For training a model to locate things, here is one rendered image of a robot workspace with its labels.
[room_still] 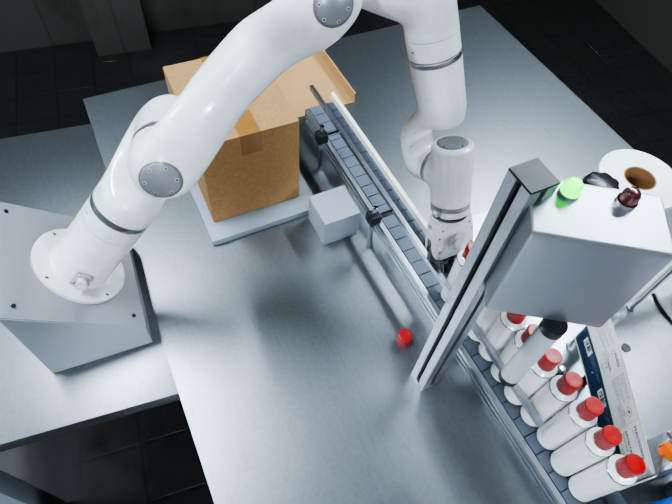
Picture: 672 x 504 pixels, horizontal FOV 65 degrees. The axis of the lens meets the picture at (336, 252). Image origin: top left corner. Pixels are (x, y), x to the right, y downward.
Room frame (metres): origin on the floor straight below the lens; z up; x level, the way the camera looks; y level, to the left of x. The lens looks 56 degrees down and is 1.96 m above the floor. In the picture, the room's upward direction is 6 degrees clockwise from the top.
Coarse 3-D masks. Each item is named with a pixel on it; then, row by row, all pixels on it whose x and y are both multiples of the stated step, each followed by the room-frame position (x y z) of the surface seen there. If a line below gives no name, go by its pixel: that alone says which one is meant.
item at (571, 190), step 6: (570, 180) 0.46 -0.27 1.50; (576, 180) 0.46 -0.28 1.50; (564, 186) 0.45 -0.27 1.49; (570, 186) 0.45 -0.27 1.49; (576, 186) 0.45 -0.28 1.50; (582, 186) 0.45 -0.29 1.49; (558, 192) 0.45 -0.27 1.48; (564, 192) 0.45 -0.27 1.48; (570, 192) 0.45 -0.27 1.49; (576, 192) 0.44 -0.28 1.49; (564, 198) 0.44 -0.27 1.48; (570, 198) 0.44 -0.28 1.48; (576, 198) 0.44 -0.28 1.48
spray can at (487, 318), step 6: (486, 312) 0.54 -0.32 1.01; (492, 312) 0.54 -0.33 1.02; (498, 312) 0.53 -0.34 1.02; (480, 318) 0.54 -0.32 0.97; (486, 318) 0.54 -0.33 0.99; (492, 318) 0.53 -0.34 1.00; (480, 324) 0.54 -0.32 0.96; (486, 324) 0.53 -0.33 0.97; (492, 324) 0.54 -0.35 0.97; (486, 330) 0.53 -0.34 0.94; (468, 336) 0.54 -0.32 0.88; (474, 336) 0.54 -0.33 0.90
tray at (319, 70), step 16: (304, 64) 1.52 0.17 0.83; (320, 64) 1.53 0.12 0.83; (288, 80) 1.43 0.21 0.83; (304, 80) 1.44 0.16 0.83; (320, 80) 1.45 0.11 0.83; (336, 80) 1.46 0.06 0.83; (288, 96) 1.35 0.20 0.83; (304, 96) 1.36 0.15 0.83; (352, 96) 1.37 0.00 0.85; (304, 112) 1.29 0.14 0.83
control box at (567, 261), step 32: (608, 192) 0.46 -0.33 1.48; (544, 224) 0.40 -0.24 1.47; (576, 224) 0.41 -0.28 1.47; (608, 224) 0.41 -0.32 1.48; (640, 224) 0.42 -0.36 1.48; (512, 256) 0.40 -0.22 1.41; (544, 256) 0.38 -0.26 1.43; (576, 256) 0.38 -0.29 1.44; (608, 256) 0.38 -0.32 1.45; (640, 256) 0.38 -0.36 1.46; (512, 288) 0.39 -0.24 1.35; (544, 288) 0.38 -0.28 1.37; (576, 288) 0.38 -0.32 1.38; (608, 288) 0.38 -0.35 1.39; (640, 288) 0.37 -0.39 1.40; (576, 320) 0.38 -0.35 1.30
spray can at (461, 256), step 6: (468, 246) 0.65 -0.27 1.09; (462, 252) 0.66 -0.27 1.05; (468, 252) 0.64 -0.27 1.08; (456, 258) 0.65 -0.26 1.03; (462, 258) 0.64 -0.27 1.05; (456, 264) 0.64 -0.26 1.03; (462, 264) 0.63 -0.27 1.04; (450, 270) 0.65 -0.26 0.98; (456, 270) 0.63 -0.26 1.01; (450, 276) 0.64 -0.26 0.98; (456, 276) 0.63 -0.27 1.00; (450, 282) 0.63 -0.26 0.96; (444, 294) 0.63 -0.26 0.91; (444, 300) 0.63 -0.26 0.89
